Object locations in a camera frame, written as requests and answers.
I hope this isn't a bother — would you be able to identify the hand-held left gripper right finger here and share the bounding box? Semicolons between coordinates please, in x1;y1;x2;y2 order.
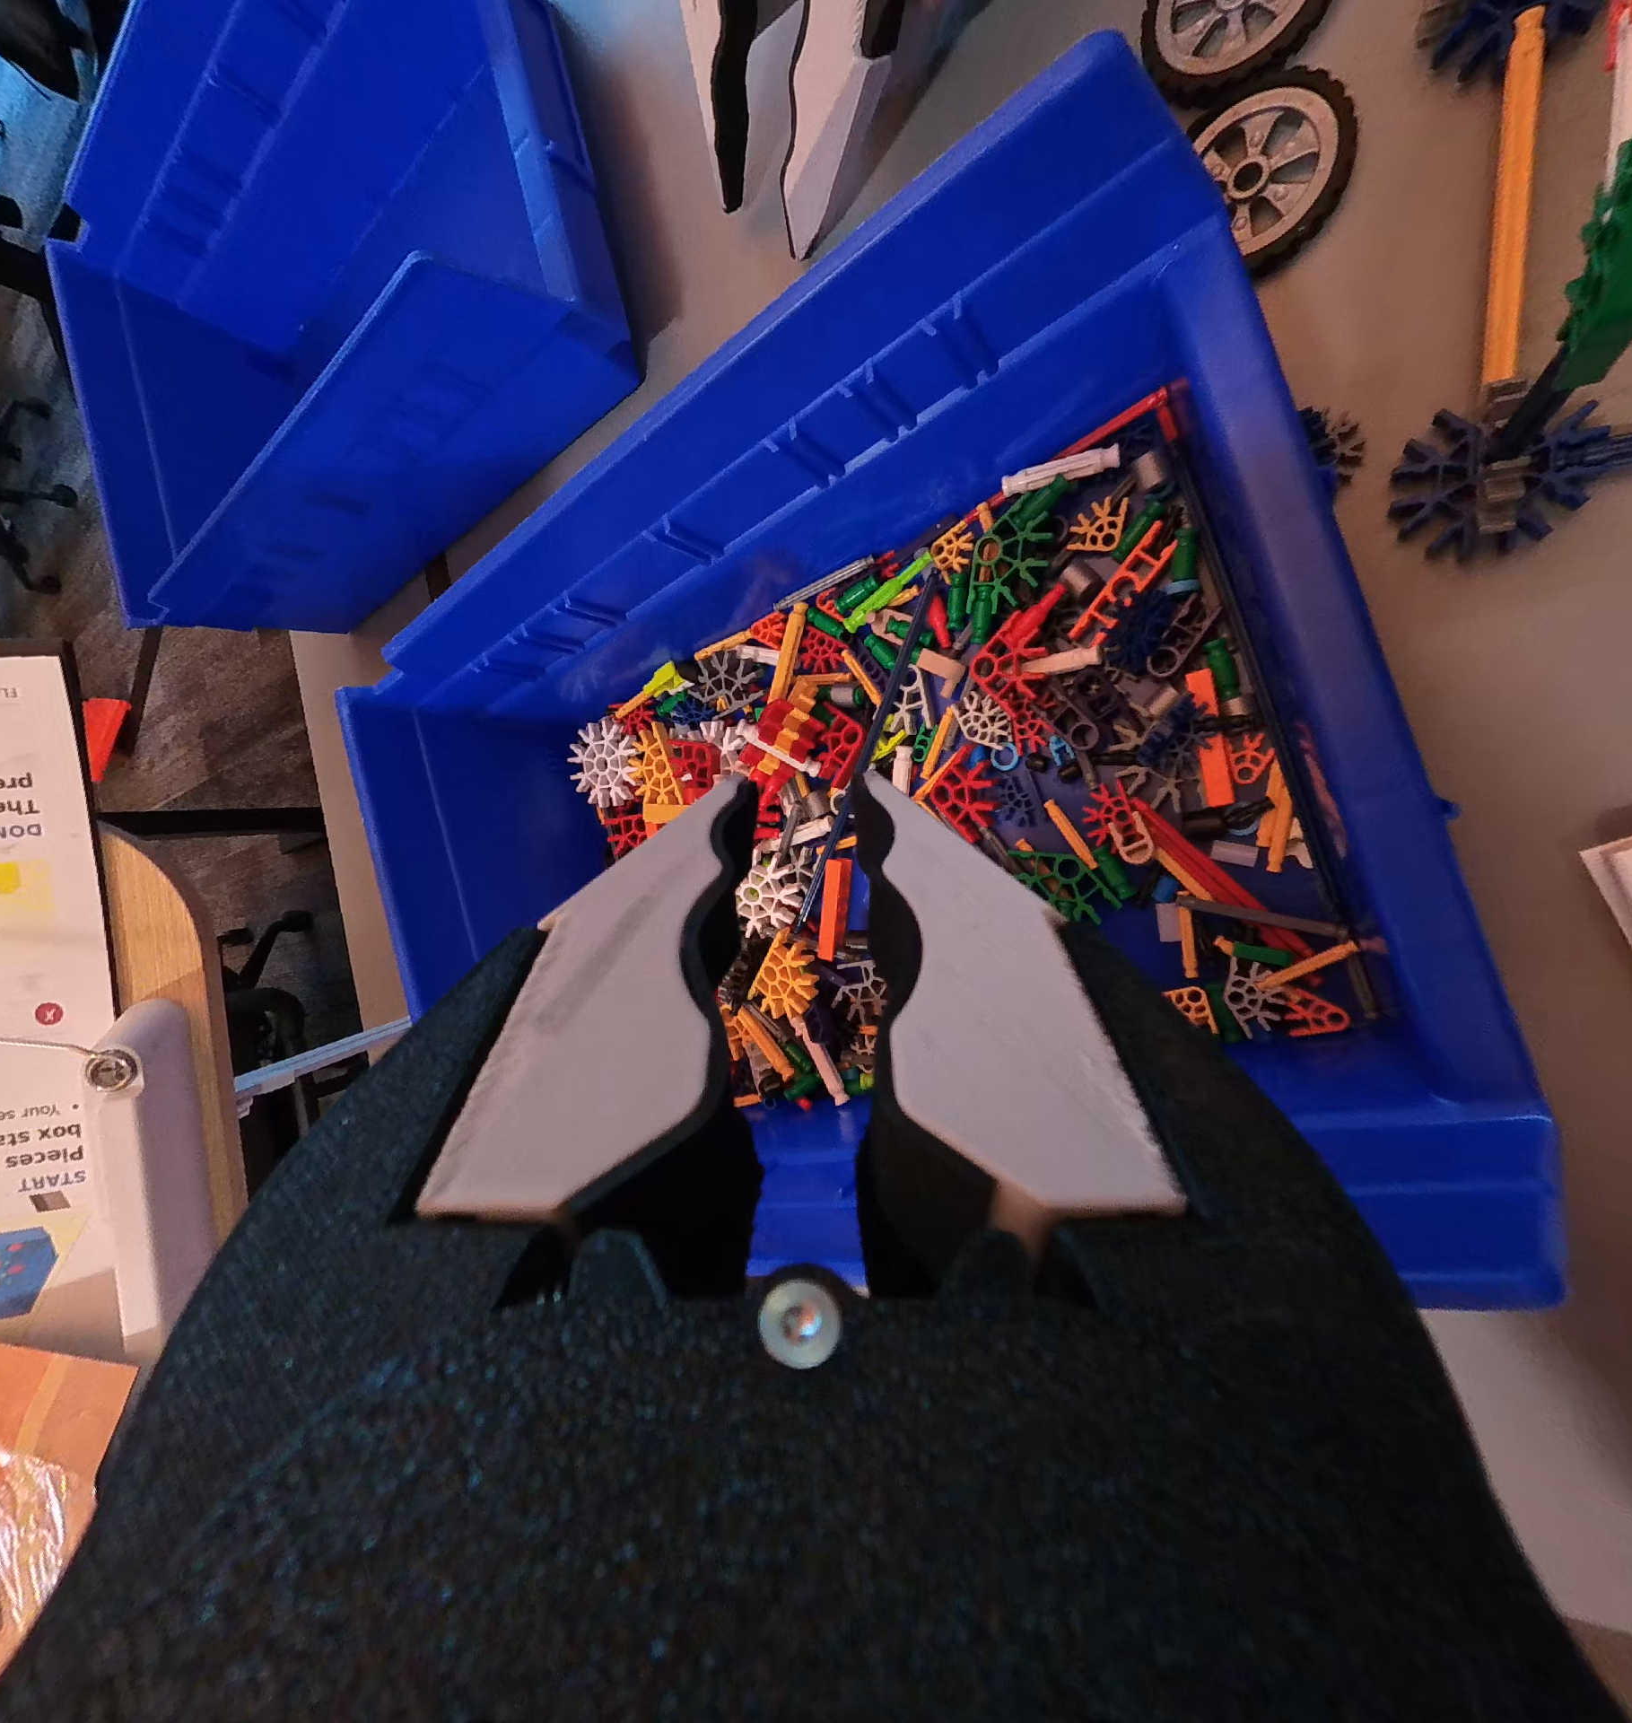
853;770;1189;1296

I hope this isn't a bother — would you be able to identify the construction toy frame model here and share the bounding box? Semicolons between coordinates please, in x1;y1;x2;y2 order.
1299;0;1632;566

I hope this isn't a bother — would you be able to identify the grey toy wheel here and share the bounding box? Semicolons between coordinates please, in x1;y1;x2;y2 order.
1141;0;1334;102
1185;67;1356;277

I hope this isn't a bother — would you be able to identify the wooden side table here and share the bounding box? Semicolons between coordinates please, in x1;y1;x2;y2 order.
95;821;250;1218

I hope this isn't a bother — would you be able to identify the white sheet holder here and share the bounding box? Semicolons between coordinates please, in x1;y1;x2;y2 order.
81;998;241;1334

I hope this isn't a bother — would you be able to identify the pile of colourful construction pieces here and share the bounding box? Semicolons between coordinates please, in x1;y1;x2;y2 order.
570;389;1389;1112

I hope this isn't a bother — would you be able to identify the black office chair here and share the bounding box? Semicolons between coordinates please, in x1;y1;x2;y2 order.
217;911;366;1145
0;389;77;593

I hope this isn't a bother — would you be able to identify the laminated instruction sheet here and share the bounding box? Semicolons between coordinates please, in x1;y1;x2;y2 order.
0;654;129;1360

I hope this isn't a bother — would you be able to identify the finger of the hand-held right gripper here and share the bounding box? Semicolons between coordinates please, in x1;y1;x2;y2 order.
777;0;900;260
682;0;779;214

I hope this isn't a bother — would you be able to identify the empty blue plastic bin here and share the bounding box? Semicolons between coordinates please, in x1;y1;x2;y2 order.
46;0;649;634

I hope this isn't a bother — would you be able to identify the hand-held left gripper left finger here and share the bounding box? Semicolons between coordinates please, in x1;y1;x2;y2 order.
412;773;763;1296

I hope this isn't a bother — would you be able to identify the clear plastic wrap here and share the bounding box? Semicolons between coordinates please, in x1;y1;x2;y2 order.
0;1373;101;1711

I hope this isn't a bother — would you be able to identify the blue plastic parts bin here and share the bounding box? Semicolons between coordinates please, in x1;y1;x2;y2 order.
334;29;1566;1310

